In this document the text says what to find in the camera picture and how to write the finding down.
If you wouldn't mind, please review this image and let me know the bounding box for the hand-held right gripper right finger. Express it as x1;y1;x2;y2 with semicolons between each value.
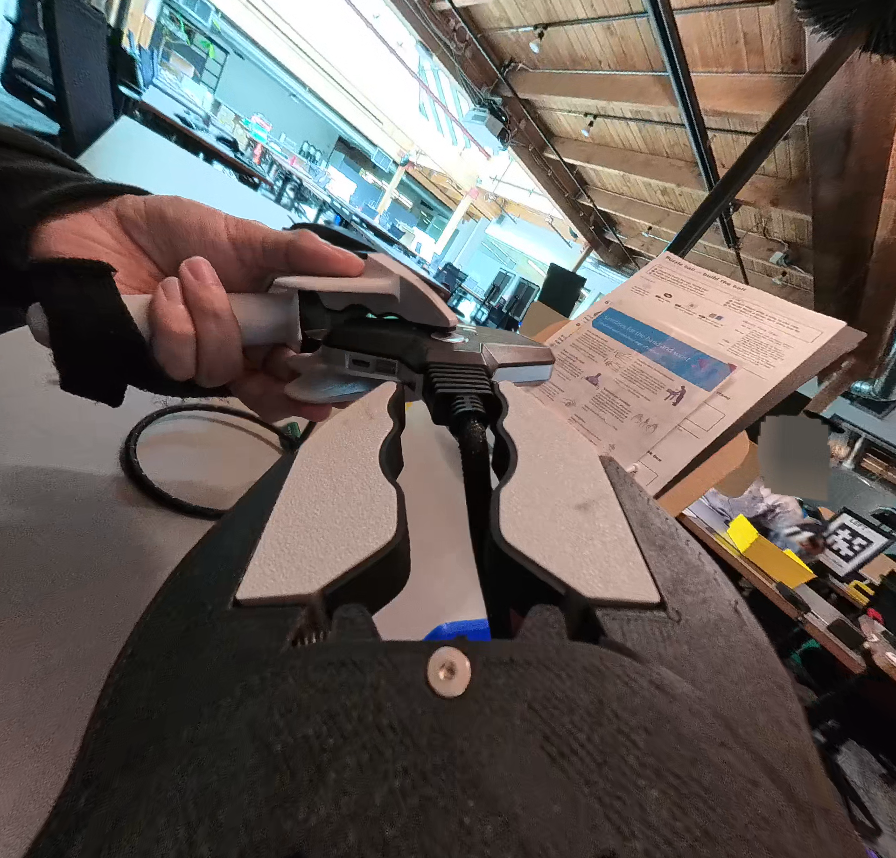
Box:
490;382;662;621

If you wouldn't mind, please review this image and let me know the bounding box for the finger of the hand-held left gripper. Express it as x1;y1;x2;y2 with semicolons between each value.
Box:
286;350;394;406
269;252;461;329

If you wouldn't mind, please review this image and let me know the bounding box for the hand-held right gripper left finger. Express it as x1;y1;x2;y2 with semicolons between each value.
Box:
234;382;413;617

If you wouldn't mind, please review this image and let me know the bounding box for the braided cable with green plugs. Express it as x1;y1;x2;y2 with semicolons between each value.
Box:
122;403;317;520

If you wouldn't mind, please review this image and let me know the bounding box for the grey desk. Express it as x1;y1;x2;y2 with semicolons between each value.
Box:
0;326;491;852

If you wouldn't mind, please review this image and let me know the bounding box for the person's left hand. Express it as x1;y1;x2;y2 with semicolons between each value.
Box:
31;193;368;422

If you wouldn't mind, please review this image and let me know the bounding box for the tan board panel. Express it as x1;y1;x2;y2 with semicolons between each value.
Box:
521;301;562;342

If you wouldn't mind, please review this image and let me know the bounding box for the black monitor screen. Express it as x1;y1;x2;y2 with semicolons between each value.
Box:
539;263;589;320

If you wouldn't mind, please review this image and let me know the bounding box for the large blue plastic bin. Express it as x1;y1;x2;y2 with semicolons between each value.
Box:
423;619;491;642

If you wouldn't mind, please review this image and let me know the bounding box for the long grey table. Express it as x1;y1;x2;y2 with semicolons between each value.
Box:
77;116;295;232

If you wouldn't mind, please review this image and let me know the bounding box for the white ceiling projector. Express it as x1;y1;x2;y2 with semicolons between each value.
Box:
462;105;510;142

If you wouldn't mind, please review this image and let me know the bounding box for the yellow plastic bin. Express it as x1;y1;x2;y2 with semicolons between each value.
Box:
724;513;818;589

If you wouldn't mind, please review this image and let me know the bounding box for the wooden sign board with papers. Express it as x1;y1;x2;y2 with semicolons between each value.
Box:
525;252;869;516

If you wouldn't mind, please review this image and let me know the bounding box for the cluttered wooden table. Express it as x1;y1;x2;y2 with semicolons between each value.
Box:
679;511;896;680

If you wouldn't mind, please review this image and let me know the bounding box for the small marker sign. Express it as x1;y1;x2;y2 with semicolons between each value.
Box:
819;508;895;580

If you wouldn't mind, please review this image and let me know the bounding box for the black mesh office chair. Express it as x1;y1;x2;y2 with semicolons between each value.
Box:
42;0;118;159

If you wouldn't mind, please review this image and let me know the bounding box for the black pole stand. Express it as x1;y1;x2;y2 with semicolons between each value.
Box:
675;0;896;257

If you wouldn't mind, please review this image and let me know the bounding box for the wooden support post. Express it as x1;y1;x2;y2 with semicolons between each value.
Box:
805;53;896;411

